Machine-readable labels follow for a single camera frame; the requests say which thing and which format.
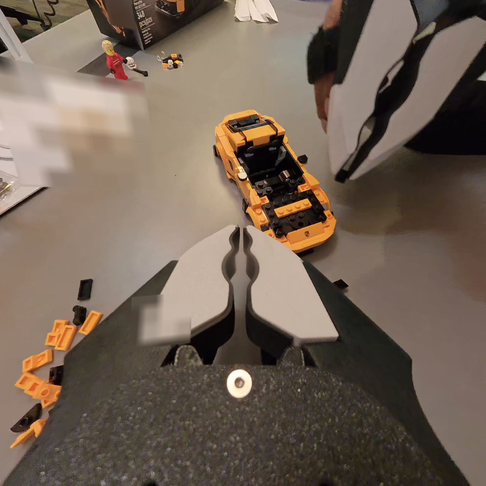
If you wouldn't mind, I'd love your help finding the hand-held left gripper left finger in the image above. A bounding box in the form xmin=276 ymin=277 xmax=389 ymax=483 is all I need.
xmin=161 ymin=224 xmax=240 ymax=364

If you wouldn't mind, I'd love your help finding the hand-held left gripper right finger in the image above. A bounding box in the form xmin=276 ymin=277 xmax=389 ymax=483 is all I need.
xmin=243 ymin=226 xmax=340 ymax=365

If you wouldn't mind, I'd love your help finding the red lego minifigure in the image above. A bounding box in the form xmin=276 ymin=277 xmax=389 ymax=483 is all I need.
xmin=101 ymin=39 xmax=130 ymax=81

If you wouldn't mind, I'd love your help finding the person's right forearm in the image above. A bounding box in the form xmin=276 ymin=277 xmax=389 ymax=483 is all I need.
xmin=403 ymin=74 xmax=486 ymax=155

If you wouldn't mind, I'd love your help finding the white crumpled cloth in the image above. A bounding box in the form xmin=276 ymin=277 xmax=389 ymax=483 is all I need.
xmin=233 ymin=0 xmax=279 ymax=23

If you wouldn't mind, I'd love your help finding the person's right hand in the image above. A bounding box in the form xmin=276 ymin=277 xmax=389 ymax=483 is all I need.
xmin=306 ymin=0 xmax=345 ymax=133

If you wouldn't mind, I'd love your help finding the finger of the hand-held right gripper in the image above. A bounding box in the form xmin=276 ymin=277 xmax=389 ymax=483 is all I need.
xmin=327 ymin=0 xmax=419 ymax=172
xmin=335 ymin=22 xmax=486 ymax=183

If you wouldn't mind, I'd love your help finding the small orange black lego assembly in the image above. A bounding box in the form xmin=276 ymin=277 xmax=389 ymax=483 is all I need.
xmin=157 ymin=50 xmax=186 ymax=71

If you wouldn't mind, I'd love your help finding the pile of lego pieces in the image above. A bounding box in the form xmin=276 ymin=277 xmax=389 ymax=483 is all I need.
xmin=9 ymin=278 xmax=105 ymax=449

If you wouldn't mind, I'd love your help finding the clear bag of grey parts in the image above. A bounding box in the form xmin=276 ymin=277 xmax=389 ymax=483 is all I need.
xmin=0 ymin=176 xmax=18 ymax=203

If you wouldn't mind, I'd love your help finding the orange lego car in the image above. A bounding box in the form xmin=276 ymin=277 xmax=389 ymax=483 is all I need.
xmin=212 ymin=109 xmax=338 ymax=255

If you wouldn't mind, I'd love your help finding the lego set box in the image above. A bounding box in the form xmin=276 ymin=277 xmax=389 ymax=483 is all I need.
xmin=86 ymin=0 xmax=225 ymax=51

